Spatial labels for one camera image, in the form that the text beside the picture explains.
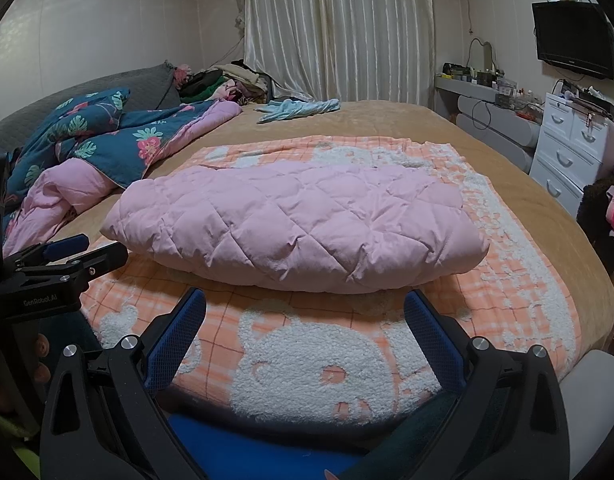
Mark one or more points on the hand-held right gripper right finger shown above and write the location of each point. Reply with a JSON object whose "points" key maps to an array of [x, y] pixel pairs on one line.
{"points": [[432, 340]]}

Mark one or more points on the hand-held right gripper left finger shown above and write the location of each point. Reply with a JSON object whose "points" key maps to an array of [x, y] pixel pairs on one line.
{"points": [[179, 340]]}

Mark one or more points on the person's dark green garment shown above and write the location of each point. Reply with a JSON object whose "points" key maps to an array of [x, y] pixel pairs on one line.
{"points": [[412, 440]]}

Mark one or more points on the light blue cloth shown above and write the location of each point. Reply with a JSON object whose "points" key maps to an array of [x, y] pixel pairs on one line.
{"points": [[292, 108]]}

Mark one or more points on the bed with tan cover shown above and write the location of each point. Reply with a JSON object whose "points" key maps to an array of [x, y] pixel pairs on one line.
{"points": [[387, 120]]}

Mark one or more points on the person's left hand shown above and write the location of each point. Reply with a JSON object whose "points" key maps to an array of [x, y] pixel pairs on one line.
{"points": [[42, 347]]}

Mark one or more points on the pink quilted jacket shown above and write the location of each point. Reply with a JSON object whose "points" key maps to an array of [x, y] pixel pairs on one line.
{"points": [[297, 220]]}

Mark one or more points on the black fuzzy cloth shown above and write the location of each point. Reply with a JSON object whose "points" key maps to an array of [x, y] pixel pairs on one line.
{"points": [[592, 210]]}

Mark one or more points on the group of small bottles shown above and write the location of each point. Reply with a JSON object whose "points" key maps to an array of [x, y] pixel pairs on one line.
{"points": [[487, 80]]}

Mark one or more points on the black wall television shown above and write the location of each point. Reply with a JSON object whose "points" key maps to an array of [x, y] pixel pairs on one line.
{"points": [[572, 37]]}

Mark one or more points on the grey padded headboard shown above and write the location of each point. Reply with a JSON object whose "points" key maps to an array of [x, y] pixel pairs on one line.
{"points": [[87, 95]]}

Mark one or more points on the orange checked printed blanket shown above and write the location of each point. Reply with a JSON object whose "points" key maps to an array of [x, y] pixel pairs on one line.
{"points": [[287, 360]]}

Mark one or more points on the white drawer cabinet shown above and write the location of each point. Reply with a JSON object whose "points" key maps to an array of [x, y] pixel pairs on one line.
{"points": [[562, 155]]}

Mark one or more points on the teal floral quilt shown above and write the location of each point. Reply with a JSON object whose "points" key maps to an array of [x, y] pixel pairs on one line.
{"points": [[112, 135]]}

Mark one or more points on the white curtain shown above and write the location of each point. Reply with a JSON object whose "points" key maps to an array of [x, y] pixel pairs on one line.
{"points": [[337, 25]]}

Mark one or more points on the pile of clothes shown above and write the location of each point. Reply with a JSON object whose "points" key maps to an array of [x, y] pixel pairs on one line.
{"points": [[227, 85]]}

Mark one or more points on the grey dressing table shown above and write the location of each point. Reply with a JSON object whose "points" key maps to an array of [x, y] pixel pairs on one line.
{"points": [[497, 127]]}

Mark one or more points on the person's blue trousers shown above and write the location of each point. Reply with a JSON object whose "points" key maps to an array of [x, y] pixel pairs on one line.
{"points": [[247, 450]]}

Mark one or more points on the small table mirror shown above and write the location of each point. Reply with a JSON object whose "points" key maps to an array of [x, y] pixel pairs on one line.
{"points": [[487, 57]]}

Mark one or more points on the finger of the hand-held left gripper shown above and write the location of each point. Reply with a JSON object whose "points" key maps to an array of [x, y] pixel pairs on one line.
{"points": [[107, 257], [67, 247]]}

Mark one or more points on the black flat device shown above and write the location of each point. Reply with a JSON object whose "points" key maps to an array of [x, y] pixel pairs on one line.
{"points": [[594, 107]]}

